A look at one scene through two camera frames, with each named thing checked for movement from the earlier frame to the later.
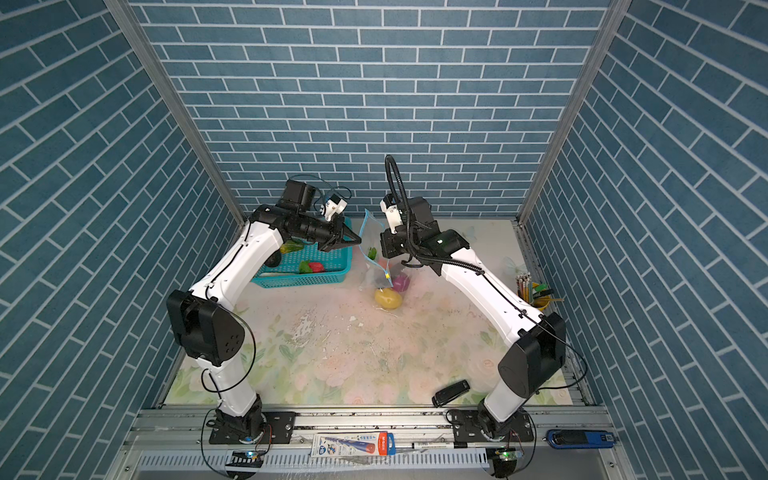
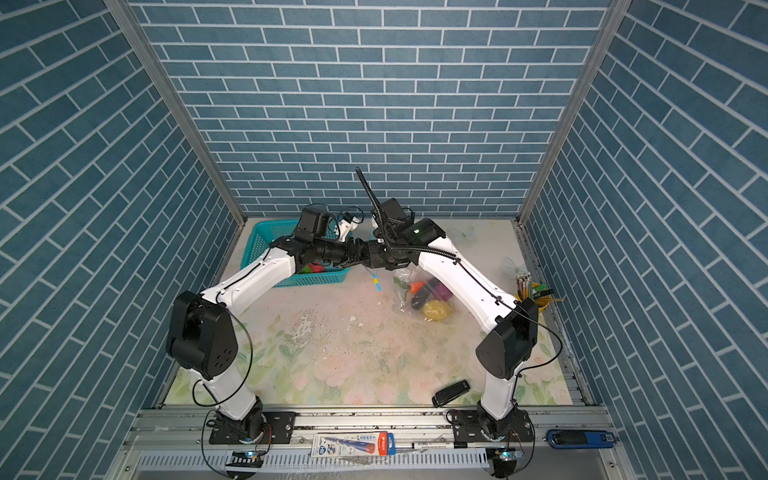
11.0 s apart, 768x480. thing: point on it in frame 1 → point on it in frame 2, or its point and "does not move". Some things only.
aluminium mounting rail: [370, 443] does not move
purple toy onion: [401, 282] → [443, 292]
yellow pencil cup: [533, 293] does not move
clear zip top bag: [378, 272] → [418, 295]
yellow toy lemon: [388, 298] → [435, 310]
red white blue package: [353, 444] does not move
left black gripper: [336, 227] → [353, 257]
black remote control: [450, 393] does not move
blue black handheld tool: [581, 439] does not move
